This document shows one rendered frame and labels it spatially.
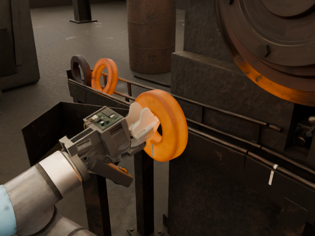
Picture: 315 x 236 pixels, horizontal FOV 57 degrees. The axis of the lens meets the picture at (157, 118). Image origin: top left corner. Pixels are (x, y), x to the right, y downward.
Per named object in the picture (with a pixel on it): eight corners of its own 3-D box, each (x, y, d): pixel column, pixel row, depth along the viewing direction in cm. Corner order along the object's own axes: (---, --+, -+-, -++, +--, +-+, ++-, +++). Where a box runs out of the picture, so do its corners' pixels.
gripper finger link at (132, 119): (156, 93, 60) (120, 116, 56) (162, 116, 63) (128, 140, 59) (147, 90, 62) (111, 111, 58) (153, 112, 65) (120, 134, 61)
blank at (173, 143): (141, 82, 67) (129, 85, 65) (189, 98, 56) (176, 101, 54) (144, 143, 73) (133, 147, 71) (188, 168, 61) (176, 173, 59)
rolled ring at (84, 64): (82, 56, 137) (88, 55, 139) (67, 54, 151) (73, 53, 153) (89, 94, 143) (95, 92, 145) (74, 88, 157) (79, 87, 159)
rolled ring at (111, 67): (97, 106, 136) (103, 106, 138) (116, 79, 125) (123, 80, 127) (87, 76, 144) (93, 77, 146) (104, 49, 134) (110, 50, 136)
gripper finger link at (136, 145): (157, 131, 57) (121, 156, 53) (159, 136, 58) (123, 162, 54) (143, 122, 60) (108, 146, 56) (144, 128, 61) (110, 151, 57)
